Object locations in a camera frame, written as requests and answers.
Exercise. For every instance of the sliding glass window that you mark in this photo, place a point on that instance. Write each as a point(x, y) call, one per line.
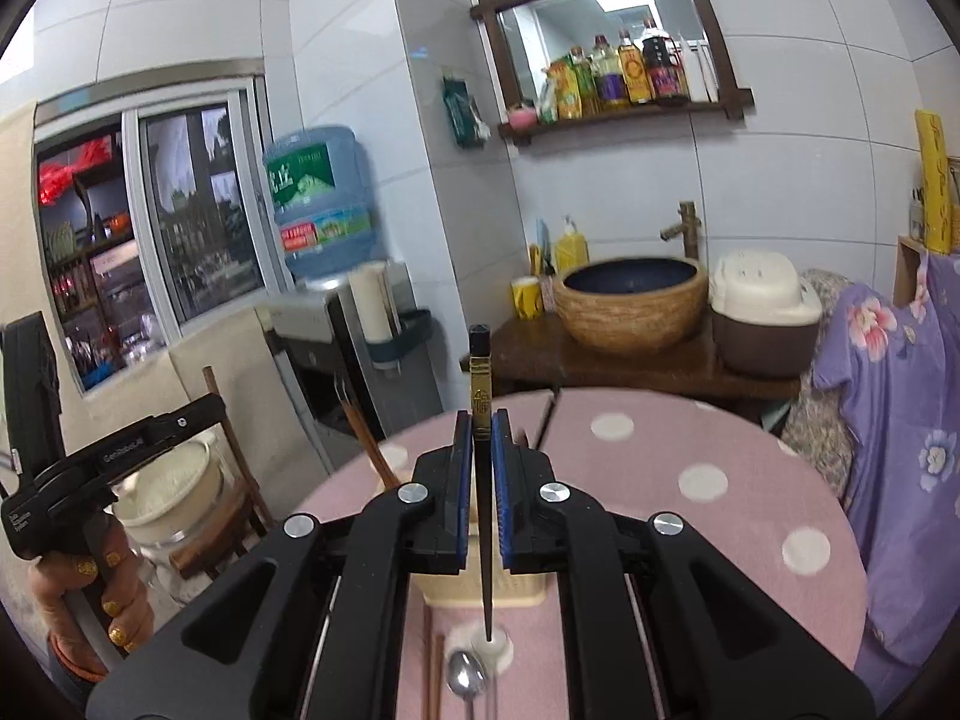
point(187, 225)

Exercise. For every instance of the dark wooden counter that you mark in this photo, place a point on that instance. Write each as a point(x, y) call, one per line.
point(540, 360)

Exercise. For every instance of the green wipes packet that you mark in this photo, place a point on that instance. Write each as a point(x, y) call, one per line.
point(465, 112)

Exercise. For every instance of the yellow soap bottle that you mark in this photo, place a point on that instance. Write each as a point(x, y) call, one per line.
point(571, 251)

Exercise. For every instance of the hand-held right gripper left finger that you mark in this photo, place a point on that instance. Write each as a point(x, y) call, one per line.
point(459, 502)

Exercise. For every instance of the blue water bottle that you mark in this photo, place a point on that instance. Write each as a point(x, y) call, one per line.
point(319, 195)

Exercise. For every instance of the dark chopstick with gold print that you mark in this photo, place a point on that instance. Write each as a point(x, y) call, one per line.
point(483, 390)

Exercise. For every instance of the wicker basin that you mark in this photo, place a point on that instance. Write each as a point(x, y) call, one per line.
point(634, 315)

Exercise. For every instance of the pink bowl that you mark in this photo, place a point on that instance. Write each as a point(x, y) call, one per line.
point(522, 118)

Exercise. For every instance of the green bottle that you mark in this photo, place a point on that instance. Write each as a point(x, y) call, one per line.
point(583, 86)

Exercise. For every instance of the amber bottle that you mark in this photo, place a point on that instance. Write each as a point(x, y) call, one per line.
point(634, 71)

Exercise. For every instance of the water dispenser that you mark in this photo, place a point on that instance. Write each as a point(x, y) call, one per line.
point(352, 390)

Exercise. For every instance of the dark soy sauce bottle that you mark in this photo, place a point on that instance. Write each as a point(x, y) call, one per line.
point(664, 67)

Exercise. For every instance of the yellow mug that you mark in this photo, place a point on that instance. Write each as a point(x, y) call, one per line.
point(527, 298)

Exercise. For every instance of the mirror with wooden frame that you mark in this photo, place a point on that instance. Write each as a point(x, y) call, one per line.
point(600, 15)

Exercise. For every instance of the blue toothbrush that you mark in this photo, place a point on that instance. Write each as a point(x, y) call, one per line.
point(543, 240)

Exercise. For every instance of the yellow oil bottle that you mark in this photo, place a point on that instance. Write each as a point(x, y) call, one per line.
point(609, 75)

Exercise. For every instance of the cream pot with lid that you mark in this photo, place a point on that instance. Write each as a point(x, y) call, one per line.
point(169, 495)

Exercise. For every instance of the yellow green packet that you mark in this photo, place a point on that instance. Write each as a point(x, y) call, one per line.
point(561, 94)

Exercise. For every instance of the paper cup dispenser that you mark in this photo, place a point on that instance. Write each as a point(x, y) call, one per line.
point(382, 307)

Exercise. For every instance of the bronze faucet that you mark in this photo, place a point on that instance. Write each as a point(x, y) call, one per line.
point(684, 229)

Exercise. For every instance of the cream plastic utensil holder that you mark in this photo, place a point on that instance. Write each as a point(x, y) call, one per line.
point(450, 589)

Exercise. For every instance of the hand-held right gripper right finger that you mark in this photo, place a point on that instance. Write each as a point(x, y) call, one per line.
point(504, 502)

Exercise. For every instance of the small wooden box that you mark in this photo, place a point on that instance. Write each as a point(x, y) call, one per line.
point(909, 270)

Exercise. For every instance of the brown white rice cooker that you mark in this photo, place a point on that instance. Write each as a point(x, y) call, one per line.
point(761, 315)

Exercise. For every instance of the yellow roll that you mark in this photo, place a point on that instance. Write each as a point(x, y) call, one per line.
point(934, 180)

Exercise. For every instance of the steel spoon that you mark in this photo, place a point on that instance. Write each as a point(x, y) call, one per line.
point(465, 671)

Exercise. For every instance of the person's left hand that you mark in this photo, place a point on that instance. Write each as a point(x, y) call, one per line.
point(56, 600)

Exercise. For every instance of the dark wooden stool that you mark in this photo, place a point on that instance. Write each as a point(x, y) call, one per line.
point(225, 532)

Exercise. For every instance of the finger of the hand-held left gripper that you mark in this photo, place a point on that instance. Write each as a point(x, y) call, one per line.
point(195, 416)

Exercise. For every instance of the grey floral cloth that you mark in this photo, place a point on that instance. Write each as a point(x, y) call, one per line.
point(814, 405)

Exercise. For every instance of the white squeeze bottle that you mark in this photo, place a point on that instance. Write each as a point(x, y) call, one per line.
point(701, 71)

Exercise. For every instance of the purple floral cloth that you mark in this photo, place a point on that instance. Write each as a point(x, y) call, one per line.
point(900, 427)

